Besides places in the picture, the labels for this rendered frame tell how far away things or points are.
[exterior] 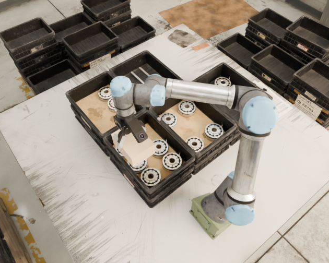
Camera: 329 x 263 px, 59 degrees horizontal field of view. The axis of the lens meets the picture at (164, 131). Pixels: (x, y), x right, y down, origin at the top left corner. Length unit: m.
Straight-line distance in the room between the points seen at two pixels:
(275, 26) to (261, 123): 2.34
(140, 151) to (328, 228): 1.72
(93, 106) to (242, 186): 1.03
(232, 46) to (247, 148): 2.11
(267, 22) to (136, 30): 1.32
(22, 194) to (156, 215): 1.36
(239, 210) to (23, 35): 2.51
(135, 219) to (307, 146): 1.09
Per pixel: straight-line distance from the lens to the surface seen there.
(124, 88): 1.03
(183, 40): 2.41
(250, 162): 1.13
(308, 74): 2.70
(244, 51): 3.09
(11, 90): 3.37
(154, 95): 1.03
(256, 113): 1.03
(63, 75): 2.90
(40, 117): 2.04
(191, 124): 1.69
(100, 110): 1.79
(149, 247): 1.53
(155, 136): 1.64
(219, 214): 1.40
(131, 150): 1.26
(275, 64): 2.87
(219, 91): 1.16
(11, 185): 2.71
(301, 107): 2.60
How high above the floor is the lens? 2.19
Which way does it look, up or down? 55 degrees down
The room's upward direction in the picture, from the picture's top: straight up
